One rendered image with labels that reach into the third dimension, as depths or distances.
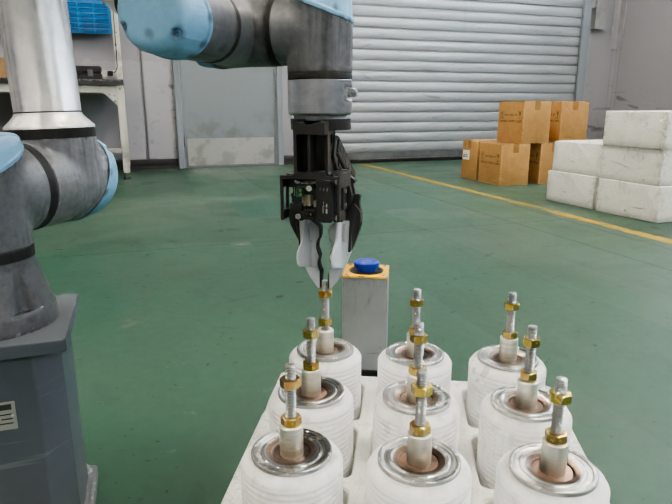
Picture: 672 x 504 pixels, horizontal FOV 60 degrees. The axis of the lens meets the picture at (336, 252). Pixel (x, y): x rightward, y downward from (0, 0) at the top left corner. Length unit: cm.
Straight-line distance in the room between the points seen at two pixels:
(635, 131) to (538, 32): 381
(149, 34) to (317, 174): 22
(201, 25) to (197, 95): 508
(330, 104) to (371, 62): 538
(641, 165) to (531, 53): 381
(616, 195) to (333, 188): 286
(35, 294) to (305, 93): 41
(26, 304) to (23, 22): 36
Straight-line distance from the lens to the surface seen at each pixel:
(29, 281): 80
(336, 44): 67
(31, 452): 84
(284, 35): 68
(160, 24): 58
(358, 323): 91
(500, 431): 66
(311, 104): 67
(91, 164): 88
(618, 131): 344
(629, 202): 339
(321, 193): 66
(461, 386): 86
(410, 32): 624
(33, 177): 81
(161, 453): 107
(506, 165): 442
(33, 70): 88
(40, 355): 79
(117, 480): 103
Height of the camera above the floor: 57
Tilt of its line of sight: 14 degrees down
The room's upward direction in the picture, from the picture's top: straight up
